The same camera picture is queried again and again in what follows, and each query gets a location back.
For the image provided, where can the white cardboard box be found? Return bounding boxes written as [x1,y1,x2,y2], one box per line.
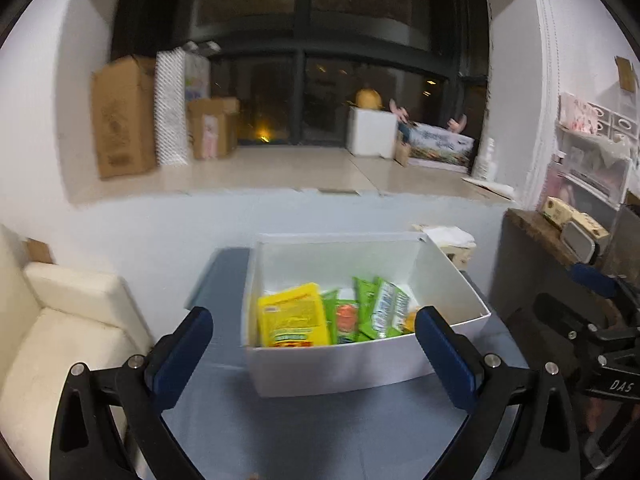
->
[240,231,493,398]

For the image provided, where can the long printed box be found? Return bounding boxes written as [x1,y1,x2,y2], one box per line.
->
[400,121,475,168]

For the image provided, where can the brown cardboard piece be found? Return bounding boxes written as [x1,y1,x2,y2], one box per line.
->
[22,237,53,265]

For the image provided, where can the cream printed box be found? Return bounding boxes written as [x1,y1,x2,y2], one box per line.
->
[570,212,611,247]
[542,196,574,226]

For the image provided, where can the grey metal tin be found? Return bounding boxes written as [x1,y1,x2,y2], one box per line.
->
[560,220,601,266]

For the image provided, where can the white patterned roll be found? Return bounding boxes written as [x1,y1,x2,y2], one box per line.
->
[154,42,212,166]

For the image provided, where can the small brown cardboard box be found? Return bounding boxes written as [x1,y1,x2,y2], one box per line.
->
[187,96,242,161]

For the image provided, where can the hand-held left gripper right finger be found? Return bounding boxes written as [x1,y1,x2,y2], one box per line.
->
[414,305,583,480]

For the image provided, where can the black window frame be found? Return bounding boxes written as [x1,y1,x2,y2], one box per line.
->
[112,0,491,148]

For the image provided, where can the green snack packet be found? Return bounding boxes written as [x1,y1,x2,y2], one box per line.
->
[352,276,383,341]
[372,280,413,338]
[322,287,361,345]

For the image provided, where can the white foam box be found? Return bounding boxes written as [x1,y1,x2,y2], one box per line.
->
[346,106,399,158]

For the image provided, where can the clear plastic drawer organizer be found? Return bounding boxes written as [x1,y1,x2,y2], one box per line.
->
[552,91,640,211]

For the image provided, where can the large brown cardboard box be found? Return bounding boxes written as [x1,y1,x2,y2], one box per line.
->
[91,55,160,181]

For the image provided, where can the cream tissue pack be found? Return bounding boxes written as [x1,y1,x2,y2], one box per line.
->
[412,222,478,273]

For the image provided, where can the blue grey table mat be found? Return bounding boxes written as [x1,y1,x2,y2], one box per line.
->
[150,247,531,480]

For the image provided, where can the yellow snack packet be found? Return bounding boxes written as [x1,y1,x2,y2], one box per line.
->
[257,282,333,348]

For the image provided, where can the dark wooden cabinet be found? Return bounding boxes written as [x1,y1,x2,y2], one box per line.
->
[487,207,608,331]

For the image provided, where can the cardboard tag on wall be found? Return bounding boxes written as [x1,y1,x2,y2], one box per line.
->
[614,55,637,93]

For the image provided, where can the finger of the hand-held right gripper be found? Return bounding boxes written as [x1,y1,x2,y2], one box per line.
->
[532,292,618,356]
[569,261,640,311]

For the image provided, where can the cream leather sofa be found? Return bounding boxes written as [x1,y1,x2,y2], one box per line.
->
[0,225,156,480]

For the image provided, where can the white flat sheet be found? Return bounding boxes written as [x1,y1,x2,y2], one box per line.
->
[461,175,516,201]

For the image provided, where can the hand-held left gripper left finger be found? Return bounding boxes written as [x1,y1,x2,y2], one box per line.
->
[50,306,215,480]

